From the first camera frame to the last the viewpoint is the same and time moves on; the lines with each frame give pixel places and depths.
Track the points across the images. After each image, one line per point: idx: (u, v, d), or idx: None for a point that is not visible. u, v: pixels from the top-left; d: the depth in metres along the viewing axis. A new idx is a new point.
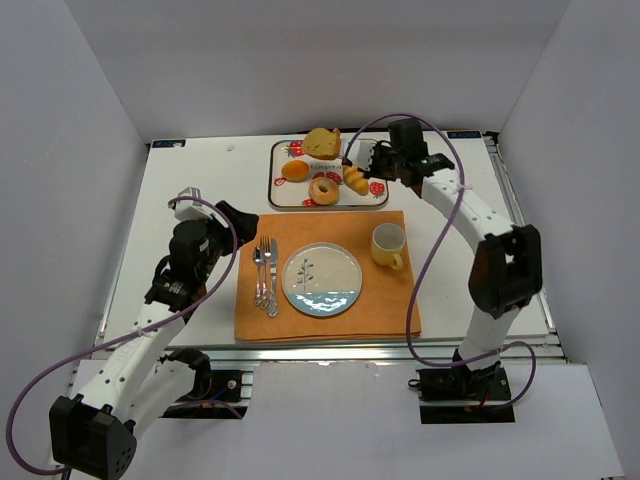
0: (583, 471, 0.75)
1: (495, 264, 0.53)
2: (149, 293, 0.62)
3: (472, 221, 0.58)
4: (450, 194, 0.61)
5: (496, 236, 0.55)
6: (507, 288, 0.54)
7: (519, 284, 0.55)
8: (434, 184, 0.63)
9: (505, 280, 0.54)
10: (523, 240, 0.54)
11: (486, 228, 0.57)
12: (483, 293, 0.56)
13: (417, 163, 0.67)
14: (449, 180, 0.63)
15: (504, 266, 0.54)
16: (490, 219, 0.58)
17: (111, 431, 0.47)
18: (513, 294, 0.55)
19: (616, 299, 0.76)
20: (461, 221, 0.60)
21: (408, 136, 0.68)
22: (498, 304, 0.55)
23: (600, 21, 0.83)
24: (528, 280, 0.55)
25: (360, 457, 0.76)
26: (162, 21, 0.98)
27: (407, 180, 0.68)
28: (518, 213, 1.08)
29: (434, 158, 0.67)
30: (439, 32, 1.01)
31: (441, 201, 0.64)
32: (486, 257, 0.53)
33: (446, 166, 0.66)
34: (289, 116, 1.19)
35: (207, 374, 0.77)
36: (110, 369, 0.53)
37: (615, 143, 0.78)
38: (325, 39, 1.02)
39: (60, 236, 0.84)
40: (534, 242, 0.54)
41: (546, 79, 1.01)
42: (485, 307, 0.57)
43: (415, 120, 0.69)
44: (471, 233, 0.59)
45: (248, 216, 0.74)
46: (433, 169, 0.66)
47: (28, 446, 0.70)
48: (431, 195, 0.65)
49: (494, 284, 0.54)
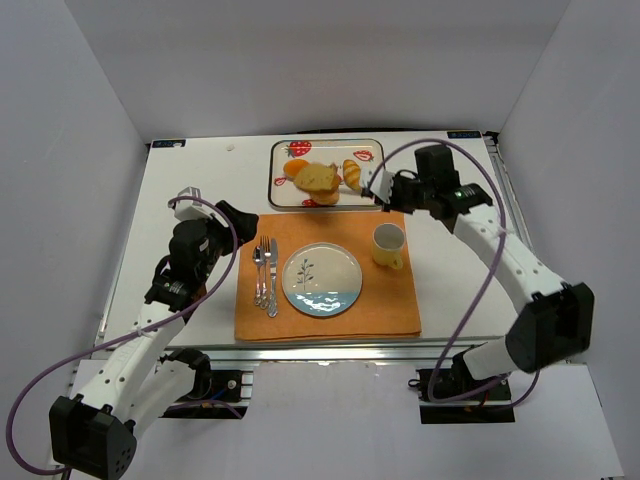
0: (583, 472, 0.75)
1: (543, 330, 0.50)
2: (149, 293, 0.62)
3: (516, 274, 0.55)
4: (489, 237, 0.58)
5: (544, 296, 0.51)
6: (550, 350, 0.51)
7: (563, 345, 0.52)
8: (471, 223, 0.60)
9: (549, 343, 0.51)
10: (575, 302, 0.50)
11: (531, 286, 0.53)
12: (523, 351, 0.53)
13: (448, 194, 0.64)
14: (487, 219, 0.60)
15: (552, 331, 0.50)
16: (536, 273, 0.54)
17: (111, 431, 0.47)
18: (556, 356, 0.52)
19: (616, 301, 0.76)
20: (503, 272, 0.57)
21: (439, 166, 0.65)
22: (538, 365, 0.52)
23: (601, 18, 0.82)
24: (573, 342, 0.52)
25: (359, 457, 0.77)
26: (161, 21, 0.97)
27: (438, 213, 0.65)
28: (518, 213, 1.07)
29: (468, 191, 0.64)
30: (439, 30, 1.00)
31: (479, 244, 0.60)
32: (533, 323, 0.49)
33: (483, 201, 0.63)
34: (289, 116, 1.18)
35: (207, 374, 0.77)
36: (110, 369, 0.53)
37: (617, 142, 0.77)
38: (324, 38, 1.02)
39: (59, 237, 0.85)
40: (586, 303, 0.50)
41: (547, 77, 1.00)
42: (522, 363, 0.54)
43: (446, 148, 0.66)
44: (515, 287, 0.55)
45: (248, 216, 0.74)
46: (469, 203, 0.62)
47: (28, 445, 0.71)
48: (466, 235, 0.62)
49: (537, 348, 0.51)
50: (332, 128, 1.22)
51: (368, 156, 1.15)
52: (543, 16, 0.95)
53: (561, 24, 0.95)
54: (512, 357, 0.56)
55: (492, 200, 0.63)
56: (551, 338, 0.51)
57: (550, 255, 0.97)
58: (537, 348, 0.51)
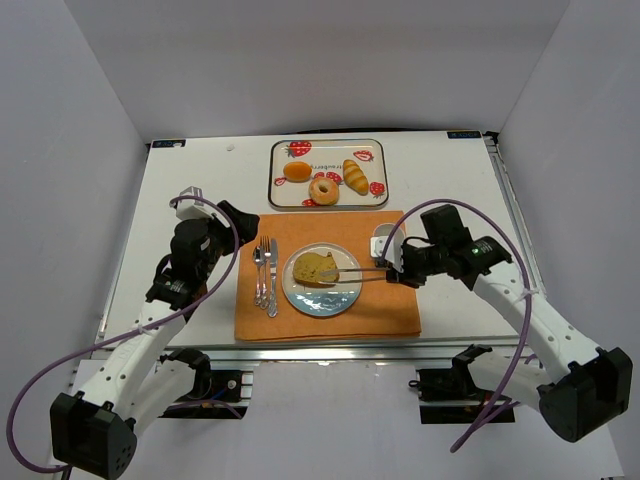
0: (584, 471, 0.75)
1: (584, 403, 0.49)
2: (150, 291, 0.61)
3: (548, 341, 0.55)
4: (514, 299, 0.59)
5: (581, 364, 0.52)
6: (590, 418, 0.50)
7: (602, 412, 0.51)
8: (494, 283, 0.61)
9: (589, 414, 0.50)
10: (613, 370, 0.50)
11: (566, 355, 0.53)
12: (563, 421, 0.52)
13: (464, 250, 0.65)
14: (509, 279, 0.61)
15: (593, 400, 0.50)
16: (569, 340, 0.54)
17: (112, 428, 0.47)
18: (595, 424, 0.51)
19: (617, 301, 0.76)
20: (533, 338, 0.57)
21: (448, 225, 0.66)
22: (577, 433, 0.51)
23: (601, 19, 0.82)
24: (612, 409, 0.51)
25: (360, 457, 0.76)
26: (162, 21, 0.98)
27: (456, 271, 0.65)
28: (518, 213, 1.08)
29: (485, 246, 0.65)
30: (440, 30, 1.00)
31: (504, 306, 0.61)
32: (576, 397, 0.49)
33: (501, 256, 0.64)
34: (289, 116, 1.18)
35: (207, 374, 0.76)
36: (110, 367, 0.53)
37: (616, 142, 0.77)
38: (323, 38, 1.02)
39: (59, 236, 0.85)
40: (624, 372, 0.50)
41: (547, 78, 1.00)
42: (560, 430, 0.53)
43: (451, 206, 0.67)
44: (549, 354, 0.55)
45: (249, 217, 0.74)
46: (487, 259, 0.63)
47: (28, 446, 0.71)
48: (488, 294, 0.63)
49: (578, 420, 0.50)
50: (332, 129, 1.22)
51: (368, 156, 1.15)
52: (543, 15, 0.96)
53: (561, 24, 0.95)
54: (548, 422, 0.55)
55: (508, 254, 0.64)
56: (592, 408, 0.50)
57: (550, 256, 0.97)
58: (579, 419, 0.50)
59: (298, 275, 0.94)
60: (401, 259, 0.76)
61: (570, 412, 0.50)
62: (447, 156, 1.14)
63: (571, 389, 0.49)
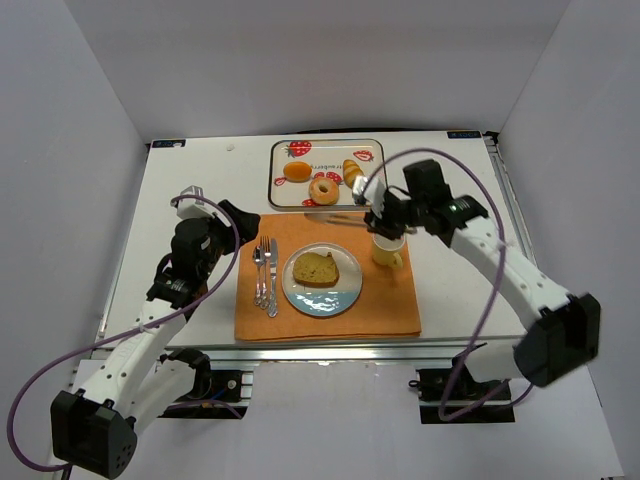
0: (584, 471, 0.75)
1: (553, 346, 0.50)
2: (151, 290, 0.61)
3: (521, 289, 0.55)
4: (490, 252, 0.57)
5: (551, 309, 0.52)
6: (561, 363, 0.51)
7: (572, 357, 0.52)
8: (470, 237, 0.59)
9: (559, 357, 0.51)
10: (582, 313, 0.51)
11: (538, 299, 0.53)
12: (534, 366, 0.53)
13: (443, 209, 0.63)
14: (485, 233, 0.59)
15: (562, 344, 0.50)
16: (542, 286, 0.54)
17: (113, 426, 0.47)
18: (566, 369, 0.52)
19: (617, 300, 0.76)
20: (506, 287, 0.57)
21: (430, 181, 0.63)
22: (548, 377, 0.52)
23: (600, 20, 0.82)
24: (582, 354, 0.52)
25: (360, 457, 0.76)
26: (163, 21, 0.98)
27: (434, 228, 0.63)
28: (518, 213, 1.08)
29: (464, 204, 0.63)
30: (440, 31, 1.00)
31: (479, 259, 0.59)
32: (544, 339, 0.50)
33: (478, 212, 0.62)
34: (290, 116, 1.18)
35: (206, 374, 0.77)
36: (111, 365, 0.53)
37: (615, 143, 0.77)
38: (324, 39, 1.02)
39: (59, 236, 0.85)
40: (595, 317, 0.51)
41: (546, 79, 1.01)
42: (532, 376, 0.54)
43: (433, 162, 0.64)
44: (521, 302, 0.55)
45: (250, 217, 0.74)
46: (465, 216, 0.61)
47: (28, 446, 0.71)
48: (464, 248, 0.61)
49: (548, 362, 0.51)
50: (332, 129, 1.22)
51: (368, 156, 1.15)
52: (543, 16, 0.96)
53: (561, 25, 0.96)
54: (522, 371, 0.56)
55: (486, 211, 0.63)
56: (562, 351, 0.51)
57: (549, 256, 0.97)
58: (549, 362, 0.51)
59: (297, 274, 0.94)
60: (381, 205, 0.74)
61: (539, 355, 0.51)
62: (447, 156, 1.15)
63: (540, 332, 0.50)
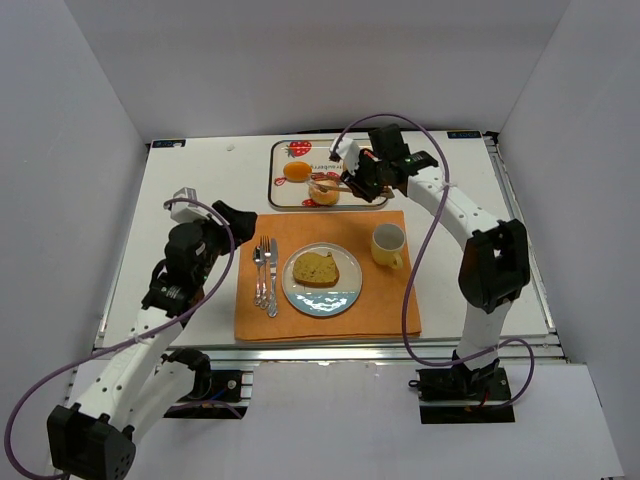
0: (584, 472, 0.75)
1: (483, 260, 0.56)
2: (146, 298, 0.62)
3: (459, 219, 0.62)
4: (435, 191, 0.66)
5: (483, 232, 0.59)
6: (498, 282, 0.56)
7: (507, 278, 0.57)
8: (420, 182, 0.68)
9: (494, 275, 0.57)
10: (509, 233, 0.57)
11: (473, 224, 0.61)
12: (474, 288, 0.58)
13: (399, 162, 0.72)
14: (433, 178, 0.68)
15: (493, 262, 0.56)
16: (477, 215, 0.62)
17: (109, 441, 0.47)
18: (502, 289, 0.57)
19: (616, 302, 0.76)
20: (448, 219, 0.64)
21: (389, 140, 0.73)
22: (489, 298, 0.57)
23: (602, 19, 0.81)
24: (516, 274, 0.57)
25: (359, 457, 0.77)
26: (161, 21, 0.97)
27: (393, 180, 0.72)
28: (518, 213, 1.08)
29: (417, 157, 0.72)
30: (440, 30, 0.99)
31: (428, 199, 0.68)
32: (474, 253, 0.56)
33: (430, 163, 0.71)
34: (289, 116, 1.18)
35: (207, 374, 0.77)
36: (107, 378, 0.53)
37: (615, 143, 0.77)
38: (322, 38, 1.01)
39: (59, 237, 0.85)
40: (520, 236, 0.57)
41: (547, 78, 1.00)
42: (476, 302, 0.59)
43: (393, 124, 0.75)
44: (460, 229, 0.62)
45: (245, 215, 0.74)
46: (418, 166, 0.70)
47: (28, 446, 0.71)
48: (416, 193, 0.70)
49: (484, 279, 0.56)
50: (331, 129, 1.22)
51: None
52: (543, 15, 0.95)
53: (562, 24, 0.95)
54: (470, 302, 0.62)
55: (437, 163, 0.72)
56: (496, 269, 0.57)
57: (550, 256, 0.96)
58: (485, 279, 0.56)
59: (298, 273, 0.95)
60: (355, 165, 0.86)
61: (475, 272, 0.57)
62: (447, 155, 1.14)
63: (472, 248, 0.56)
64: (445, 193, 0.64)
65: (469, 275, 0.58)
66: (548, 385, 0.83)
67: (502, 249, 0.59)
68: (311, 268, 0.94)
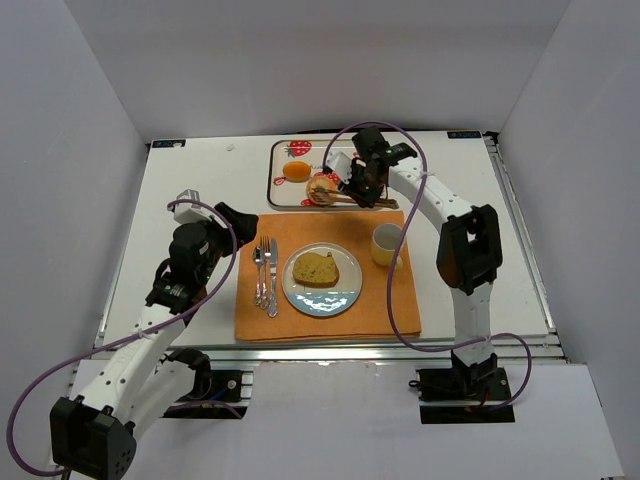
0: (585, 472, 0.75)
1: (458, 243, 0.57)
2: (150, 296, 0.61)
3: (436, 205, 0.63)
4: (413, 180, 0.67)
5: (458, 217, 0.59)
6: (473, 263, 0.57)
7: (482, 260, 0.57)
8: (400, 172, 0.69)
9: (468, 257, 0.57)
10: (482, 218, 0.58)
11: (448, 210, 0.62)
12: (450, 271, 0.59)
13: (380, 153, 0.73)
14: (413, 168, 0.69)
15: (467, 244, 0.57)
16: (452, 202, 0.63)
17: (111, 433, 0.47)
18: (477, 271, 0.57)
19: (616, 300, 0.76)
20: (426, 207, 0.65)
21: (370, 138, 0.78)
22: (465, 280, 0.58)
23: (601, 21, 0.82)
24: (489, 256, 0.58)
25: (360, 457, 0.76)
26: (162, 22, 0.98)
27: (375, 172, 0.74)
28: (518, 213, 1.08)
29: (398, 148, 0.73)
30: (439, 31, 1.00)
31: (407, 188, 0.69)
32: (449, 238, 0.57)
33: (410, 153, 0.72)
34: (289, 116, 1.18)
35: (206, 374, 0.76)
36: (110, 371, 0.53)
37: (614, 143, 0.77)
38: (323, 38, 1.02)
39: (60, 237, 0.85)
40: (492, 220, 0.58)
41: (546, 79, 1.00)
42: (454, 284, 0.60)
43: (373, 125, 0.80)
44: (437, 216, 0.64)
45: (247, 217, 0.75)
46: (398, 157, 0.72)
47: (28, 446, 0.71)
48: (398, 183, 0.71)
49: (459, 261, 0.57)
50: (331, 129, 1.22)
51: None
52: (543, 16, 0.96)
53: (561, 25, 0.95)
54: (450, 286, 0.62)
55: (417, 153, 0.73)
56: (469, 252, 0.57)
57: (550, 255, 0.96)
58: (459, 261, 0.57)
59: (297, 273, 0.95)
60: (348, 175, 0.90)
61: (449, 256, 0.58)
62: (447, 155, 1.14)
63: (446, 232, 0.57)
64: (422, 181, 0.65)
65: (445, 259, 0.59)
66: (548, 385, 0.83)
67: (477, 233, 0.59)
68: (311, 269, 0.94)
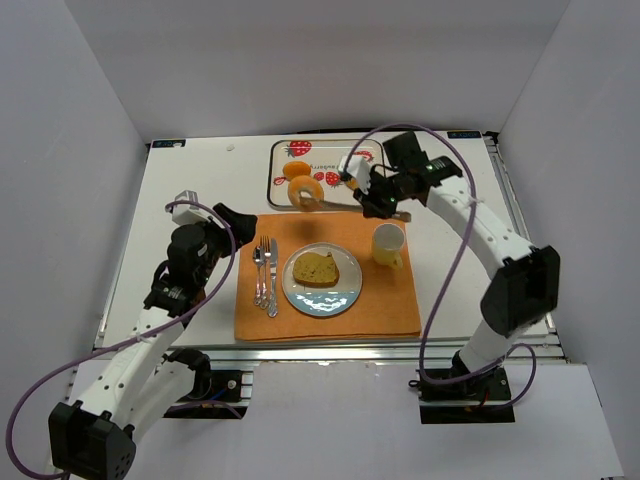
0: (584, 472, 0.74)
1: (512, 291, 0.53)
2: (148, 298, 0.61)
3: (488, 241, 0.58)
4: (461, 208, 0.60)
5: (515, 260, 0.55)
6: (519, 308, 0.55)
7: (531, 305, 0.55)
8: (443, 195, 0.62)
9: (519, 302, 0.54)
10: (542, 264, 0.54)
11: (503, 250, 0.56)
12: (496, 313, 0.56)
13: (419, 169, 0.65)
14: (458, 190, 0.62)
15: (521, 291, 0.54)
16: (508, 239, 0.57)
17: (110, 437, 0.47)
18: (525, 316, 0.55)
19: (616, 302, 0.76)
20: (475, 240, 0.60)
21: (405, 146, 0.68)
22: (511, 325, 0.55)
23: (601, 20, 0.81)
24: (541, 302, 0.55)
25: (359, 457, 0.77)
26: (161, 22, 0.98)
27: (410, 188, 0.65)
28: (518, 213, 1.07)
29: (439, 164, 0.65)
30: (440, 30, 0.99)
31: (451, 214, 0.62)
32: (504, 285, 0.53)
33: (454, 172, 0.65)
34: (289, 116, 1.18)
35: (207, 374, 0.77)
36: (109, 376, 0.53)
37: (615, 142, 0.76)
38: (322, 37, 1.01)
39: (59, 238, 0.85)
40: (552, 265, 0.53)
41: (546, 78, 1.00)
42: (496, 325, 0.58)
43: (409, 131, 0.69)
44: (488, 254, 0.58)
45: (246, 218, 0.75)
46: (441, 175, 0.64)
47: (28, 447, 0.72)
48: (440, 207, 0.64)
49: (509, 308, 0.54)
50: (331, 129, 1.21)
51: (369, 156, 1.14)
52: (543, 15, 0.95)
53: (562, 24, 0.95)
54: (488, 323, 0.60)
55: (460, 172, 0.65)
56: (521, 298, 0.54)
57: None
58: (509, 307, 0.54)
59: (297, 272, 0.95)
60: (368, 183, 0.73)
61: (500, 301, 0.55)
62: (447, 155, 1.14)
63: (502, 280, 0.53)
64: (472, 210, 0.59)
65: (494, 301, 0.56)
66: (548, 386, 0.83)
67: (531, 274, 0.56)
68: (312, 269, 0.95)
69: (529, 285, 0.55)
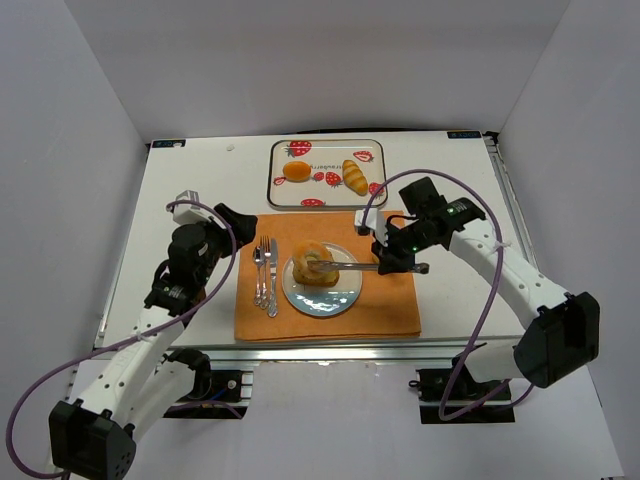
0: (585, 472, 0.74)
1: (553, 342, 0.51)
2: (148, 297, 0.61)
3: (520, 288, 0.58)
4: (488, 252, 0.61)
5: (550, 309, 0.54)
6: (560, 360, 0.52)
7: (571, 355, 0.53)
8: (468, 239, 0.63)
9: (559, 353, 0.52)
10: (580, 313, 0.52)
11: (537, 299, 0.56)
12: (533, 364, 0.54)
13: (439, 212, 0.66)
14: (482, 234, 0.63)
15: (561, 342, 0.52)
16: (540, 285, 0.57)
17: (111, 435, 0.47)
18: (565, 367, 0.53)
19: (616, 301, 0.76)
20: (505, 286, 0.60)
21: (423, 193, 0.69)
22: (551, 377, 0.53)
23: (601, 20, 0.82)
24: (581, 352, 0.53)
25: (359, 457, 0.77)
26: (161, 21, 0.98)
27: (433, 232, 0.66)
28: (518, 213, 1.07)
29: (461, 207, 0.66)
30: (439, 30, 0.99)
31: (476, 258, 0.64)
32: (544, 337, 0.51)
33: (475, 215, 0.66)
34: (289, 116, 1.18)
35: (206, 374, 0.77)
36: (109, 374, 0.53)
37: (615, 142, 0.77)
38: (323, 38, 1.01)
39: (60, 237, 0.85)
40: (591, 313, 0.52)
41: (546, 79, 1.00)
42: (533, 376, 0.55)
43: (425, 176, 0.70)
44: (519, 300, 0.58)
45: (246, 218, 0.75)
46: (463, 218, 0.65)
47: (28, 446, 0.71)
48: (464, 251, 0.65)
49: (550, 360, 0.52)
50: (331, 130, 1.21)
51: (368, 156, 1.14)
52: (543, 16, 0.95)
53: (561, 24, 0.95)
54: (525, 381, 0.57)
55: (482, 213, 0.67)
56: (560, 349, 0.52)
57: (550, 256, 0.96)
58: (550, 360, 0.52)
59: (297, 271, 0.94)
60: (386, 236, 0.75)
61: (539, 353, 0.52)
62: (447, 155, 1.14)
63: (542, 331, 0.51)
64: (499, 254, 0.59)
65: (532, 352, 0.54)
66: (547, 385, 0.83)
67: None
68: None
69: (567, 335, 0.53)
